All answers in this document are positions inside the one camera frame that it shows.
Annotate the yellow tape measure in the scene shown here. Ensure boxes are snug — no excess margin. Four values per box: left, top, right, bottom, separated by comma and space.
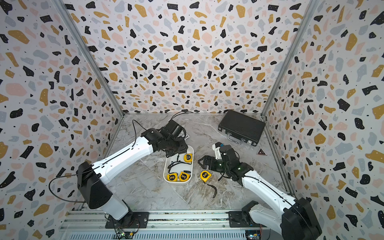
184, 154, 193, 164
200, 171, 212, 183
179, 172, 191, 182
167, 173, 179, 182

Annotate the white plastic storage box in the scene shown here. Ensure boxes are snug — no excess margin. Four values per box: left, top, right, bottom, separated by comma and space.
163, 146, 194, 185

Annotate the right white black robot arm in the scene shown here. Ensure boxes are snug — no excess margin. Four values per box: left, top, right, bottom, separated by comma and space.
198, 142, 323, 240

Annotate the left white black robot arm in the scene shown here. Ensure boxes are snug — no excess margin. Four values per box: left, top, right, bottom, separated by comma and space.
77, 120, 188, 221

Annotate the red triangle sticker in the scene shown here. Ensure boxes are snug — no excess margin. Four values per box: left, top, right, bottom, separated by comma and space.
258, 148, 267, 156

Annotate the black hard carrying case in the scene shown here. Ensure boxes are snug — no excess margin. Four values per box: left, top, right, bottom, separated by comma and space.
218, 110, 266, 146

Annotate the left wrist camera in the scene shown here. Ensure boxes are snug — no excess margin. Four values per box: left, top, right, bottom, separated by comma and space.
165, 120, 186, 141

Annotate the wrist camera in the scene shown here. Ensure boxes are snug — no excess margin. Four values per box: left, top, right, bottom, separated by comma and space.
165, 120, 186, 141
212, 142, 224, 160

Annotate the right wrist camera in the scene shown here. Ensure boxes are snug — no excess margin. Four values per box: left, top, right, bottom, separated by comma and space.
212, 142, 224, 160

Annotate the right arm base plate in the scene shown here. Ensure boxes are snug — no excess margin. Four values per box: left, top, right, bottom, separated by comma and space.
228, 211, 265, 228

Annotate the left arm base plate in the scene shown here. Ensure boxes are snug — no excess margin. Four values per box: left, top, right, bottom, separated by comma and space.
105, 212, 150, 230

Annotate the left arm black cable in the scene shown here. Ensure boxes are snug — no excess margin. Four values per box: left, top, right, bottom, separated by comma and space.
48, 172, 97, 203

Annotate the aluminium mounting rail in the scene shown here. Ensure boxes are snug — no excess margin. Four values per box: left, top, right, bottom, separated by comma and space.
58, 210, 283, 240

